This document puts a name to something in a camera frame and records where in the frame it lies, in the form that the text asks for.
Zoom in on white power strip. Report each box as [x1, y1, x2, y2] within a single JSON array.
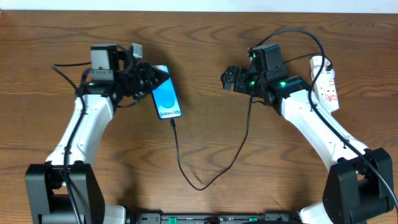
[[310, 55, 339, 113]]

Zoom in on blue Samsung Galaxy smartphone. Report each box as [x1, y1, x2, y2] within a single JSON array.
[[152, 75, 183, 119]]

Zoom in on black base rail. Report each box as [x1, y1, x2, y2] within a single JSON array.
[[125, 212, 302, 224]]

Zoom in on black charger cable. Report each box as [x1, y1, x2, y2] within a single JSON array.
[[169, 52, 334, 191]]

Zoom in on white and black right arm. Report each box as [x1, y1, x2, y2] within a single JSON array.
[[221, 44, 397, 223]]

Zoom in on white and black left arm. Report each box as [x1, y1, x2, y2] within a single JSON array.
[[25, 43, 170, 223]]

